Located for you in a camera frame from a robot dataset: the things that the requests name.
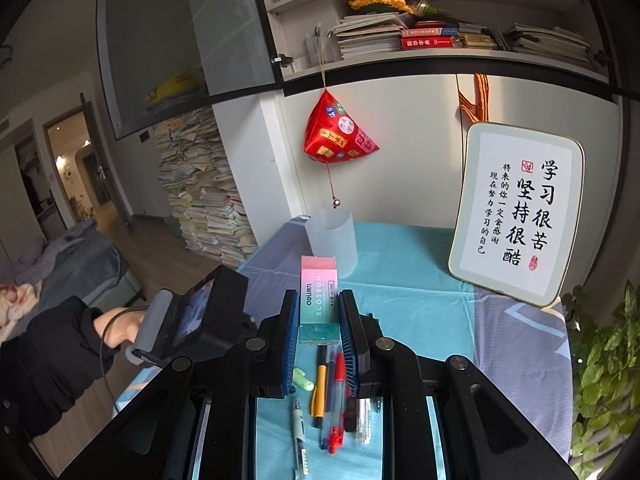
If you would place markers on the green white mechanical pen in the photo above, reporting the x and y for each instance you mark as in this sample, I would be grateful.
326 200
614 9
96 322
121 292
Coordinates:
299 430

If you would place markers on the yellow artificial flowers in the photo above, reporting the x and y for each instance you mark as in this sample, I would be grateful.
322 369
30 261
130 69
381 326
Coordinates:
380 5

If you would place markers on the white wall bookshelf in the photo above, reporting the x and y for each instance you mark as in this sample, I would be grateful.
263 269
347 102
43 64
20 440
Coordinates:
450 67

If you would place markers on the stack of grey workbooks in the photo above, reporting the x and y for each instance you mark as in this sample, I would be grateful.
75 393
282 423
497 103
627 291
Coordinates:
372 37

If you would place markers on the yellow pen black clip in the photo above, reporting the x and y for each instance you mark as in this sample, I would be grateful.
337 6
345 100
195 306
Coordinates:
320 385

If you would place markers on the green potted plant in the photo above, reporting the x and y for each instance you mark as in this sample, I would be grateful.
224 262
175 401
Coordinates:
605 375

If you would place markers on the red gel pen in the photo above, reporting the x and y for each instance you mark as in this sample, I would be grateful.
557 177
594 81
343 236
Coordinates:
339 375

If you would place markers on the person's left hand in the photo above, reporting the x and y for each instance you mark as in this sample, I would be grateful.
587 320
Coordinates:
120 327

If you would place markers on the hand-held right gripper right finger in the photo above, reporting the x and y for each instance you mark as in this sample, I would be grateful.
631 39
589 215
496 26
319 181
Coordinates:
348 345

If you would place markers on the white gel pen clear cap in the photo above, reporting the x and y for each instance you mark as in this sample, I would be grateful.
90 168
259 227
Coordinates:
365 422

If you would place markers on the orange striped bag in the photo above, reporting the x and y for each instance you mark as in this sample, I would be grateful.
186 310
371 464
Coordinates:
475 102

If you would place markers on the small green highlighter cap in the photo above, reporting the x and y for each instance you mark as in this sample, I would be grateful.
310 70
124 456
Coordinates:
303 379

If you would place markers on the wooden room door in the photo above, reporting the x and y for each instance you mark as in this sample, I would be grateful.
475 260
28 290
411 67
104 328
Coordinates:
105 165

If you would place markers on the red hanging sachet ornament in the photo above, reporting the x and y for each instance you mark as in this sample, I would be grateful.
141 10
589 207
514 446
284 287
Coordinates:
340 132

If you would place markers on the framed calligraphy board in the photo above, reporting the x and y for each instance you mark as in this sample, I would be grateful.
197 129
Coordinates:
517 220

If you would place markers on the stack of worn books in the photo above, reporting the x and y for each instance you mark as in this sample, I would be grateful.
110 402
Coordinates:
547 45

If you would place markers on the glass cabinet door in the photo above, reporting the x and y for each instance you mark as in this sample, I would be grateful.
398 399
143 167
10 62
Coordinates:
165 35

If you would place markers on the translucent plastic pen holder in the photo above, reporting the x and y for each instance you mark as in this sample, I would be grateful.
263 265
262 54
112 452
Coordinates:
332 242

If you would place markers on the red thick books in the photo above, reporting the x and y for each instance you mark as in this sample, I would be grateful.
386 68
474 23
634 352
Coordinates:
427 40

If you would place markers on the pink teal eraser box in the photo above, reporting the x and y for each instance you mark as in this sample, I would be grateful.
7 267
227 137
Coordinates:
320 300

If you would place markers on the person's left forearm black sleeve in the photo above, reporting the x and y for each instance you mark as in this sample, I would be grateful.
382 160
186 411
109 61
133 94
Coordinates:
55 360

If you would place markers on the stack of papers on floor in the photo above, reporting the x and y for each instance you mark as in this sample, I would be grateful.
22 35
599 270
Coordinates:
207 190

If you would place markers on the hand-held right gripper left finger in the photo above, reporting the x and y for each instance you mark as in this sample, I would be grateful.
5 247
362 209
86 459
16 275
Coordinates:
289 345

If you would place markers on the bed with grey bedding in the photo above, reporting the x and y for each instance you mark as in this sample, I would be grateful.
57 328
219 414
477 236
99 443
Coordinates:
60 270

